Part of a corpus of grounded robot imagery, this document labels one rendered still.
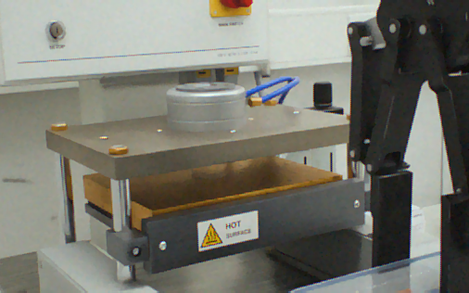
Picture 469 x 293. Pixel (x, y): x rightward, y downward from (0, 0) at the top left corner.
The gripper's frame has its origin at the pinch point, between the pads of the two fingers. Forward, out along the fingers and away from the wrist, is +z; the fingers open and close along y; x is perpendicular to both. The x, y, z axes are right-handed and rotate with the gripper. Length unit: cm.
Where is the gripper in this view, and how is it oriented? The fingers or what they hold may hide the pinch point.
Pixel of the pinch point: (424, 238)
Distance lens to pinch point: 52.4
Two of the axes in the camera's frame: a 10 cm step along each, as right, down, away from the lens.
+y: 5.2, 1.7, -8.4
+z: 0.3, 9.8, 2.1
